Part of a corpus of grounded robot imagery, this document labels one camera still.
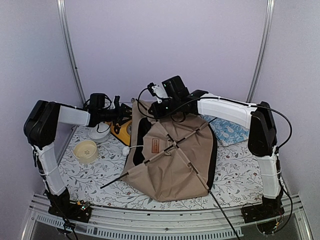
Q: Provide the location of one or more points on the aluminium right corner post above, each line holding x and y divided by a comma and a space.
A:
262, 49

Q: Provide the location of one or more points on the white pompom toy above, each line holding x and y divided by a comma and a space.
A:
125, 151

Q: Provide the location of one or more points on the aluminium corner post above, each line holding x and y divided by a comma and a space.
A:
262, 49
69, 48

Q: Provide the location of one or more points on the white ceramic bowl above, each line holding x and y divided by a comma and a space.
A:
100, 133

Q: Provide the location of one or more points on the cream paw print bowl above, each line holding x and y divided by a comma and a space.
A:
86, 152

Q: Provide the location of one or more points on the yellow bear bowl stand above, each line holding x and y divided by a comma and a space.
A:
121, 130

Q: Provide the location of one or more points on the blue snowman print cushion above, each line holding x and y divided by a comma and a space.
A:
227, 133

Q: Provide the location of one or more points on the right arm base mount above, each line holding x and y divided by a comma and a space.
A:
269, 208

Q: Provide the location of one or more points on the aluminium left corner post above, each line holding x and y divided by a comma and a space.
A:
69, 48

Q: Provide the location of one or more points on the aluminium front rail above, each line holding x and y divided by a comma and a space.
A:
111, 223

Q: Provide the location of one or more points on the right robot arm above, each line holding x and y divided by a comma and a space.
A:
262, 142

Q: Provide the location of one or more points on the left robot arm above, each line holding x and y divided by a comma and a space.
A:
40, 129

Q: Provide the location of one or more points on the floral white table mat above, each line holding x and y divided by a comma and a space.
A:
237, 176

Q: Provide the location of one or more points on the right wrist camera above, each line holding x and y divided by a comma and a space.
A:
157, 91

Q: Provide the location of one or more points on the beige pet tent fabric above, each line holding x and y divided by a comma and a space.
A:
169, 177

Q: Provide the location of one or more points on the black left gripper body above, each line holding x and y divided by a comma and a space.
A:
116, 116

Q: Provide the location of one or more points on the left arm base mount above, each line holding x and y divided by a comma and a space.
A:
71, 208

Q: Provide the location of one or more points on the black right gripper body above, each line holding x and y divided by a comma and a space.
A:
172, 104

